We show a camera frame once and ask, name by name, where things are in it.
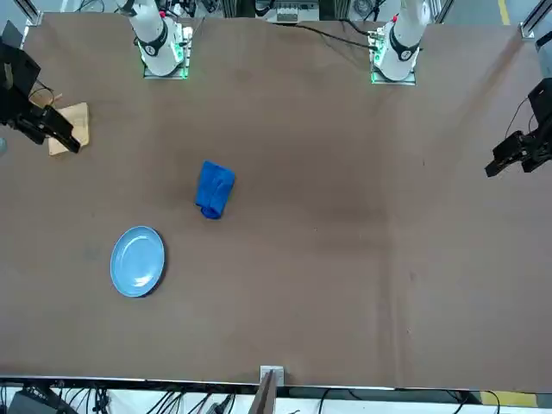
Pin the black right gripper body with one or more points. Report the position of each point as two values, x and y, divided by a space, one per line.
17 86

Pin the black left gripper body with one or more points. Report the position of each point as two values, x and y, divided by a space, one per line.
544 103

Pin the blue cloth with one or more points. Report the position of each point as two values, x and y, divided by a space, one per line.
213 190

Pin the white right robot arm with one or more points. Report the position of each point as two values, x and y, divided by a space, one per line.
157 47

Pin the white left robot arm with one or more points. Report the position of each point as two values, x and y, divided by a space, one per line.
403 47

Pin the light blue plastic plate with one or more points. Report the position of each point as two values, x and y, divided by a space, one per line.
138 263

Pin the wooden cup rack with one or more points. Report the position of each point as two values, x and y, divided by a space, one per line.
79 123

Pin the white power strip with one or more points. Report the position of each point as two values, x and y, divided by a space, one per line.
289 16

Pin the black box device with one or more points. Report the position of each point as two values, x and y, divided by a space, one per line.
30 403

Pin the aluminium corner post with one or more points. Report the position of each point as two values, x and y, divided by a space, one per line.
32 13
532 23

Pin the aluminium frame post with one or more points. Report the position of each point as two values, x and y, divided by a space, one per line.
271 375

